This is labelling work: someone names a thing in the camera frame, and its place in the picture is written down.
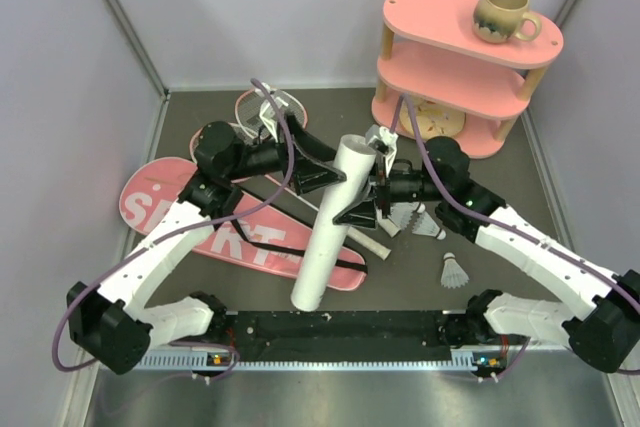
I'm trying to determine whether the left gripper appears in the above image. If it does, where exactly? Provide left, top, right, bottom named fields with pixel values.
left=226, top=112, right=346, bottom=195

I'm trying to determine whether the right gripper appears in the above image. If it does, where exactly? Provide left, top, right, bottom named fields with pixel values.
left=334, top=150, right=446, bottom=230

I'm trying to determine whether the shuttlecock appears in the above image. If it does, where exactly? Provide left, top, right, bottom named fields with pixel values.
left=397, top=202, right=426, bottom=213
left=412, top=211, right=446, bottom=240
left=388, top=204, right=415, bottom=230

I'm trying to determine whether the white shuttlecock tube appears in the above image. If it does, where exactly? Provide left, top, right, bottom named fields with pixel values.
left=290, top=134, right=376, bottom=312

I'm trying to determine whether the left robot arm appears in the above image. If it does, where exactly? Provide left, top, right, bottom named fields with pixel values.
left=57, top=115, right=345, bottom=375

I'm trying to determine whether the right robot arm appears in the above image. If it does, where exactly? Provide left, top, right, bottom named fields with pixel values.
left=338, top=129, right=639, bottom=373

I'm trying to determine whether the lower pink badminton racket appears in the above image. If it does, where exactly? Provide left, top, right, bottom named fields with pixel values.
left=189, top=123, right=391, bottom=260

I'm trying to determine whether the pink badminton racket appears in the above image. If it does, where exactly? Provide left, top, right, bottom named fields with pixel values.
left=189, top=123, right=391, bottom=260
left=234, top=87, right=402, bottom=238

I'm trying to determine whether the upper pink badminton racket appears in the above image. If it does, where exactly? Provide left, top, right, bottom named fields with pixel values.
left=234, top=87, right=402, bottom=238

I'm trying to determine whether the pink racket bag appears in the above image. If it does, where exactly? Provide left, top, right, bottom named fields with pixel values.
left=119, top=157, right=368, bottom=291

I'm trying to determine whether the shuttlecock front alone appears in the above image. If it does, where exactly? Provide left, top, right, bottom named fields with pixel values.
left=440, top=252, right=469, bottom=289

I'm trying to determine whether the decorated round plate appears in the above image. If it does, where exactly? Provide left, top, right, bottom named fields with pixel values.
left=409, top=95, right=466, bottom=140

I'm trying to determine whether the pink three-tier shelf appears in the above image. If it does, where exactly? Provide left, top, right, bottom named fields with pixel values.
left=371, top=0, right=564, bottom=159

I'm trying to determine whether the beige ceramic mug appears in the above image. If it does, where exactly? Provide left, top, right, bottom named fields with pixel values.
left=473, top=0, right=542, bottom=44

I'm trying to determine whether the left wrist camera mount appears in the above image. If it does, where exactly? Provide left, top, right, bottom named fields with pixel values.
left=255, top=82, right=289, bottom=140

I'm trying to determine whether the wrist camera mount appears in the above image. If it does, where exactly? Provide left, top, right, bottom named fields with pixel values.
left=255, top=82, right=289, bottom=140
left=365, top=125, right=398, bottom=157

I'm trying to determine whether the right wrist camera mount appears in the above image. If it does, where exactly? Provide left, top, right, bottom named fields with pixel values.
left=365, top=125, right=398, bottom=157

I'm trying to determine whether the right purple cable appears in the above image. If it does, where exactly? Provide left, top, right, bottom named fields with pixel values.
left=389, top=93, right=640, bottom=378

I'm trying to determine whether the purple cable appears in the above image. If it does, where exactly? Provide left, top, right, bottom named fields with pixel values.
left=52, top=77, right=296, bottom=373
left=389, top=93, right=640, bottom=378

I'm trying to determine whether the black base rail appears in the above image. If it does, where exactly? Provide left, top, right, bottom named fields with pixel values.
left=138, top=311, right=522, bottom=378

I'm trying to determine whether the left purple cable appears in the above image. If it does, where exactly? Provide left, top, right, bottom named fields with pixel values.
left=52, top=77, right=296, bottom=373

